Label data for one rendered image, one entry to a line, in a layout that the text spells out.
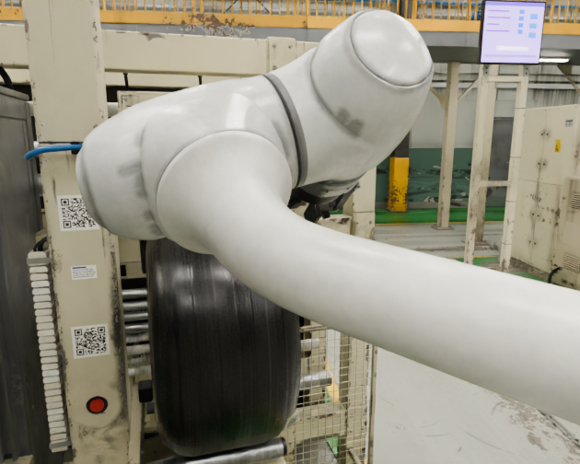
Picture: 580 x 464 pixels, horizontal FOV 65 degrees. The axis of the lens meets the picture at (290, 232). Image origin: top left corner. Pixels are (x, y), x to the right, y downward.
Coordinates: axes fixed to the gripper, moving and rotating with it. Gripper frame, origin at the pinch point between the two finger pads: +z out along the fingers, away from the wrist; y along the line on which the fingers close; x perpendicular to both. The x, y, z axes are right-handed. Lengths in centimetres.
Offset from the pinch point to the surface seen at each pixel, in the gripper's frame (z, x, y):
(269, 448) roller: 54, -41, -6
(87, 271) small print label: 35, 6, -38
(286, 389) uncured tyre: 31.5, -27.3, -1.9
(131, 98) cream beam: 41, 51, -24
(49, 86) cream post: 17, 40, -37
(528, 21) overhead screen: 236, 216, 321
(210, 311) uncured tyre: 23.9, -9.0, -14.6
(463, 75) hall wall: 740, 477, 651
